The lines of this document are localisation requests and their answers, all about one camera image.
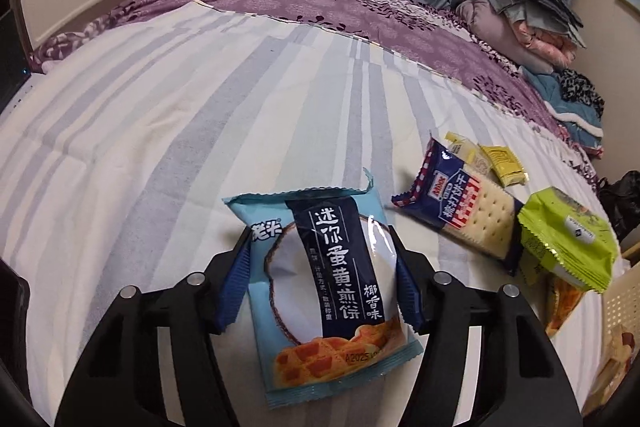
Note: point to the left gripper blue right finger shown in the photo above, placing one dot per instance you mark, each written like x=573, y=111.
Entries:
x=407, y=290

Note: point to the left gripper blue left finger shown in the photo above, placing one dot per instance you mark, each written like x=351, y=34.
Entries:
x=235, y=283

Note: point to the light blue egg roll pack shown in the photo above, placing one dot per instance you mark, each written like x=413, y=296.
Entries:
x=322, y=290

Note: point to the pale yellow small snack packet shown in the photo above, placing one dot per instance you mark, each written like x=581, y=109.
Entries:
x=469, y=152

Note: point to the navy soda cracker pack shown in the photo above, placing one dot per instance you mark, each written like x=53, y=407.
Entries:
x=456, y=199

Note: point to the orange nut snack pack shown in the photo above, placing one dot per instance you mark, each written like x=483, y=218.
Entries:
x=562, y=299

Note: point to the long green snack bag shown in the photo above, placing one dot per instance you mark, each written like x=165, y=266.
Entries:
x=568, y=240

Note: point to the striped white grey blanket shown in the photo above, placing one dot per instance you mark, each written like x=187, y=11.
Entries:
x=116, y=164

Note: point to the cream perforated plastic basket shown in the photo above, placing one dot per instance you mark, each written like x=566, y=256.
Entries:
x=621, y=306

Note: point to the brown beige pastry snack pack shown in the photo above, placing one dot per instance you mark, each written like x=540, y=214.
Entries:
x=619, y=353

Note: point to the black bag at bedside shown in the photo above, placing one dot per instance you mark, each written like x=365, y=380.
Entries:
x=621, y=202

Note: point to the teal white fleece garment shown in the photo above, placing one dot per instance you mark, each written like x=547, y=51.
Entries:
x=581, y=122

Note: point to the black white patterned cloth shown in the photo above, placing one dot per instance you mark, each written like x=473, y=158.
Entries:
x=576, y=87

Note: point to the purple floral bed sheet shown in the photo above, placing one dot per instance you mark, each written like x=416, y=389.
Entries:
x=436, y=39

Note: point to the lilac pillow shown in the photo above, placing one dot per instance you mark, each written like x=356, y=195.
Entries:
x=495, y=30

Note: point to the pink folded quilt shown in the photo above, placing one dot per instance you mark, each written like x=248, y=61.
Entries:
x=556, y=49

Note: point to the folded dark grey blanket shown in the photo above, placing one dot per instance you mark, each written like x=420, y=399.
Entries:
x=554, y=16

